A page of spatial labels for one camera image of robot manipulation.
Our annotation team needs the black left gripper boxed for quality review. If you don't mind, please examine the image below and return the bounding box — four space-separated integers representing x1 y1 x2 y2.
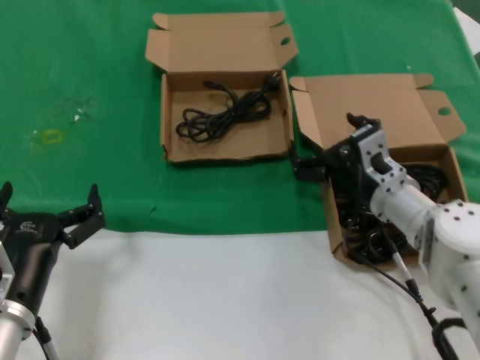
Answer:
0 181 107 313

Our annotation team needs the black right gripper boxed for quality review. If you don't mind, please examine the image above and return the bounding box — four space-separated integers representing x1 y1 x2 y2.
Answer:
293 111 382 212

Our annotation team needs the black power cable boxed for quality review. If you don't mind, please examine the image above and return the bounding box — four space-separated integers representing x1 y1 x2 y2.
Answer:
175 74 281 145

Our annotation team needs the shallow open cardboard box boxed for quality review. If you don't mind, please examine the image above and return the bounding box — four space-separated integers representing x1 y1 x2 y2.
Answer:
144 10 299 165

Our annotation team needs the green table cloth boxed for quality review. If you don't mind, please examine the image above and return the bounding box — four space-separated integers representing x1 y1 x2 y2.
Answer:
0 0 480 234

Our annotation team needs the white sheet at table edge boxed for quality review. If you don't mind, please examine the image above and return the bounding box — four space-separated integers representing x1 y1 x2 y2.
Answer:
451 6 480 53

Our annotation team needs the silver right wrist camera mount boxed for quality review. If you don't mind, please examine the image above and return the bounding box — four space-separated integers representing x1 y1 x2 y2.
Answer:
351 124 409 197

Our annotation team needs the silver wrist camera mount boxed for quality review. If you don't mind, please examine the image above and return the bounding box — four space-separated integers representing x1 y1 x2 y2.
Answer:
0 239 18 301
351 124 409 197

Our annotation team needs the cardboard box holding cables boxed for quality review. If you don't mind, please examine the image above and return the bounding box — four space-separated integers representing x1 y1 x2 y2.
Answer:
289 73 470 266

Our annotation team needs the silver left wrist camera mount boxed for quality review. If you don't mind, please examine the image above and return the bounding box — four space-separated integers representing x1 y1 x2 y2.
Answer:
0 239 18 301

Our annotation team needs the pile of black power cables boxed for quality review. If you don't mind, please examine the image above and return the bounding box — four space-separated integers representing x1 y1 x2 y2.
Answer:
331 160 450 264

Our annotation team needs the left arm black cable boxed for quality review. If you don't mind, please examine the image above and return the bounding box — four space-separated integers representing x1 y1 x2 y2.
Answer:
31 316 60 360

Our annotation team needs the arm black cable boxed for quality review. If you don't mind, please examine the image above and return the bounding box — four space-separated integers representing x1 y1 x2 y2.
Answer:
348 224 470 360
31 316 60 360

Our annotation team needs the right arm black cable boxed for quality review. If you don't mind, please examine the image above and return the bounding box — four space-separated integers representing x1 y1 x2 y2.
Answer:
348 224 470 360

